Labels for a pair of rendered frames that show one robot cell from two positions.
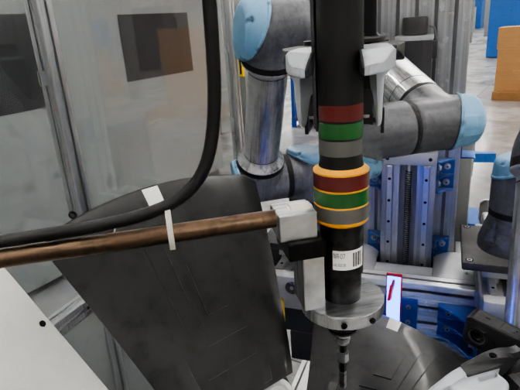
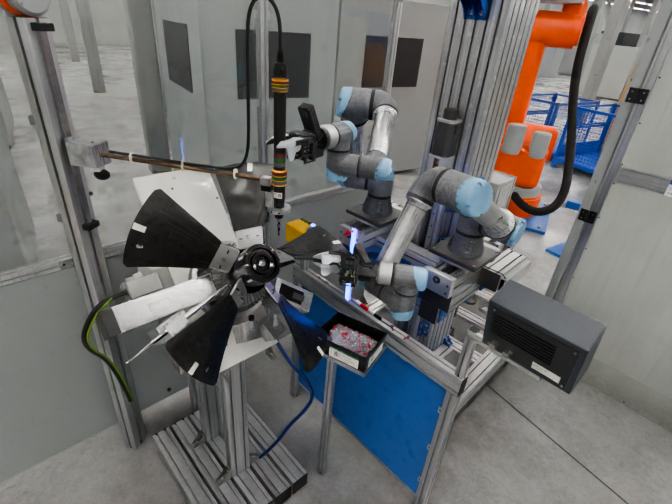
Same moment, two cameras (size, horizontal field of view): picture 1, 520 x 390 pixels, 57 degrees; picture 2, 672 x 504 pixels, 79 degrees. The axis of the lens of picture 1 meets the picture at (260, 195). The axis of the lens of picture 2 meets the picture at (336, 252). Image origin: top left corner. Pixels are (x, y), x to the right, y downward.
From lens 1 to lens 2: 0.94 m
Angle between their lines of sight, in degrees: 21
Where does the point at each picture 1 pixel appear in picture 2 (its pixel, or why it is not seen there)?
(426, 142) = (361, 174)
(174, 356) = (237, 211)
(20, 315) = (211, 192)
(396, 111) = (351, 158)
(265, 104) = not seen: hidden behind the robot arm
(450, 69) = (470, 142)
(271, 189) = (354, 182)
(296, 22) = (361, 104)
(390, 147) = (345, 172)
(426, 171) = not seen: hidden behind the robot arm
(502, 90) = not seen: outside the picture
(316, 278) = (268, 198)
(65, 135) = (262, 130)
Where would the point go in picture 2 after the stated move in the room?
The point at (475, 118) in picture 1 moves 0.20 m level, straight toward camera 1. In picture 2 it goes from (383, 169) to (337, 180)
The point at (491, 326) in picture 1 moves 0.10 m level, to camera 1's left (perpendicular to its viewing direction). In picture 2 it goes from (357, 248) to (329, 240)
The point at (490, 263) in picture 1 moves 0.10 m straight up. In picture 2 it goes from (441, 252) to (446, 231)
